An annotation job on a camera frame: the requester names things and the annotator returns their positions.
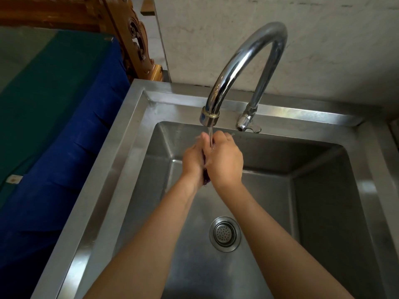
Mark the purple cleaning cloth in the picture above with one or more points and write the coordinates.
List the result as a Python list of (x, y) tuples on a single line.
[(206, 181)]

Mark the person's left hand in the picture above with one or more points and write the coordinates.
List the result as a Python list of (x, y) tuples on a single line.
[(193, 161)]

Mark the green table cloth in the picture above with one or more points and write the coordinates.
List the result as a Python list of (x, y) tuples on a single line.
[(46, 90)]

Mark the carved wooden furniture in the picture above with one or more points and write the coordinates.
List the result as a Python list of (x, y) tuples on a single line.
[(46, 12)]

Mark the person's right forearm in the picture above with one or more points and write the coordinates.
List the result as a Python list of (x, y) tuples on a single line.
[(280, 249)]

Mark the wooden bench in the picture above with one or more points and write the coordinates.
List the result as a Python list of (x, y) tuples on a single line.
[(147, 7)]

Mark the small white table clip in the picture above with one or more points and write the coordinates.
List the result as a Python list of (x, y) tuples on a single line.
[(108, 38), (13, 179)]

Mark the stainless steel sink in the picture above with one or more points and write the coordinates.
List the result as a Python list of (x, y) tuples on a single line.
[(327, 214)]

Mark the chrome gooseneck faucet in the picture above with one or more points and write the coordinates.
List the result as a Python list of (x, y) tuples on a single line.
[(249, 46)]

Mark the metal drain strainer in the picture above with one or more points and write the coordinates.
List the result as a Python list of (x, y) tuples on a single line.
[(225, 234)]

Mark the person's right hand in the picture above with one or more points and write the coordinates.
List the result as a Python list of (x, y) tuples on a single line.
[(226, 165)]

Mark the person's left forearm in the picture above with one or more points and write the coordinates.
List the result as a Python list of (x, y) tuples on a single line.
[(149, 246)]

